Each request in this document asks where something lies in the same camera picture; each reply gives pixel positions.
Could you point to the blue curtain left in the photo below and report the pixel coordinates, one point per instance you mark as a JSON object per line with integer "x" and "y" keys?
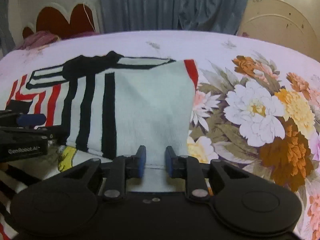
{"x": 7, "y": 41}

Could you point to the striped knit sweater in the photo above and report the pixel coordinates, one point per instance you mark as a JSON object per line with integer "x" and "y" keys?
{"x": 110, "y": 105}

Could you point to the cream round headboard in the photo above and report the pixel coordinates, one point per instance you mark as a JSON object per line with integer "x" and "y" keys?
{"x": 278, "y": 22}

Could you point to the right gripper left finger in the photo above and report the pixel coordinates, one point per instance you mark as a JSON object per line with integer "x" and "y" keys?
{"x": 120, "y": 170}

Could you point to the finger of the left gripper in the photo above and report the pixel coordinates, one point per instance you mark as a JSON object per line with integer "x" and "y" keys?
{"x": 31, "y": 120}

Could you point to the pink floral bed sheet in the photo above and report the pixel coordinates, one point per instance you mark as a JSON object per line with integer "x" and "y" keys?
{"x": 255, "y": 121}

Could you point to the blue curtain centre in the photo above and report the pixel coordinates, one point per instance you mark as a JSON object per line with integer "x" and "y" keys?
{"x": 221, "y": 16}

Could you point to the red heart headboard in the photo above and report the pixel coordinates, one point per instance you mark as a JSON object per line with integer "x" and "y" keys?
{"x": 55, "y": 19}

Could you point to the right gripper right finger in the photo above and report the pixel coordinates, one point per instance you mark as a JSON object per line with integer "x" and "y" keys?
{"x": 191, "y": 171}

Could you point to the blue curtain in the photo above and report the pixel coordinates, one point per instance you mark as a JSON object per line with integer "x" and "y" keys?
{"x": 7, "y": 41}
{"x": 221, "y": 16}

